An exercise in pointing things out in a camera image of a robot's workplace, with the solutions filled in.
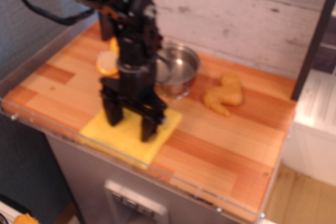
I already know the yellow object bottom left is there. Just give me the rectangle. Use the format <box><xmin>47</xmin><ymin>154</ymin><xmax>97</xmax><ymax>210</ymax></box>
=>
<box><xmin>13</xmin><ymin>214</ymin><xmax>39</xmax><ymax>224</ymax></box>

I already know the stainless steel pot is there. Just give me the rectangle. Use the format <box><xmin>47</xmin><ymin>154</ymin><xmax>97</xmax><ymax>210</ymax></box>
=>
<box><xmin>156</xmin><ymin>42</ymin><xmax>201</xmax><ymax>99</ymax></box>

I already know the dark left shelf post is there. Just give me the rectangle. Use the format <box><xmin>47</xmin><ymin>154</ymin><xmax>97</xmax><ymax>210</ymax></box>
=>
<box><xmin>99</xmin><ymin>13</ymin><xmax>115</xmax><ymax>41</ymax></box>

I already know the silver dispenser panel with buttons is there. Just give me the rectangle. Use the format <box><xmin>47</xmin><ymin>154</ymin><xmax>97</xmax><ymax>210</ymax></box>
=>
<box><xmin>104</xmin><ymin>180</ymin><xmax>170</xmax><ymax>223</ymax></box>

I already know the yellow towel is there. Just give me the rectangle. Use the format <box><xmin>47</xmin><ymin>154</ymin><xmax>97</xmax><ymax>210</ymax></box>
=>
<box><xmin>78</xmin><ymin>109</ymin><xmax>182</xmax><ymax>169</ymax></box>

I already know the dark shelf post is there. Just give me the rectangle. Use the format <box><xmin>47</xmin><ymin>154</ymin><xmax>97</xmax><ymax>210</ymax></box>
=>
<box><xmin>99</xmin><ymin>13</ymin><xmax>115</xmax><ymax>41</ymax></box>
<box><xmin>291</xmin><ymin>0</ymin><xmax>335</xmax><ymax>101</ymax></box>

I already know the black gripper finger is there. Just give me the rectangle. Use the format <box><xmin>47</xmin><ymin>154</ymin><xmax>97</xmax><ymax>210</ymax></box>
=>
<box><xmin>141</xmin><ymin>117</ymin><xmax>158</xmax><ymax>142</ymax></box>
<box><xmin>103</xmin><ymin>97</ymin><xmax>123</xmax><ymax>126</ymax></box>

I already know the yellow toy chicken wing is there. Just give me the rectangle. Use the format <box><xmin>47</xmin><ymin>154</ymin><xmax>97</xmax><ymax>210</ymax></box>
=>
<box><xmin>202</xmin><ymin>73</ymin><xmax>244</xmax><ymax>117</ymax></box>

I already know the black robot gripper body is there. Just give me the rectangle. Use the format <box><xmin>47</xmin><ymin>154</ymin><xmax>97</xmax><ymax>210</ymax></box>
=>
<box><xmin>100</xmin><ymin>65</ymin><xmax>167</xmax><ymax>125</ymax></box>

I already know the yellow scrub brush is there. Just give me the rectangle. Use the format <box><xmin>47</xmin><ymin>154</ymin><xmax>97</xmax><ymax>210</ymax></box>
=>
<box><xmin>96</xmin><ymin>37</ymin><xmax>120</xmax><ymax>76</ymax></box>

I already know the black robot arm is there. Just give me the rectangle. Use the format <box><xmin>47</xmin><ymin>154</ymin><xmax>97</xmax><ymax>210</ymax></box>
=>
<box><xmin>77</xmin><ymin>0</ymin><xmax>167</xmax><ymax>142</ymax></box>

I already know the white cabinet at right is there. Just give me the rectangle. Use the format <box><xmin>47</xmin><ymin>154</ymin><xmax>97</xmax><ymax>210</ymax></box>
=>
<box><xmin>282</xmin><ymin>70</ymin><xmax>335</xmax><ymax>186</ymax></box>

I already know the dark right shelf post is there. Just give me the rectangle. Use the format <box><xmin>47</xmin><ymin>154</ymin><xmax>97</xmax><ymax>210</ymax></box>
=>
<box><xmin>291</xmin><ymin>0</ymin><xmax>335</xmax><ymax>101</ymax></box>

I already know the clear acrylic table guard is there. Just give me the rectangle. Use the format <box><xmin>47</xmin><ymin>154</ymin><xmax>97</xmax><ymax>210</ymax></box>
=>
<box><xmin>1</xmin><ymin>22</ymin><xmax>296</xmax><ymax>223</ymax></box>

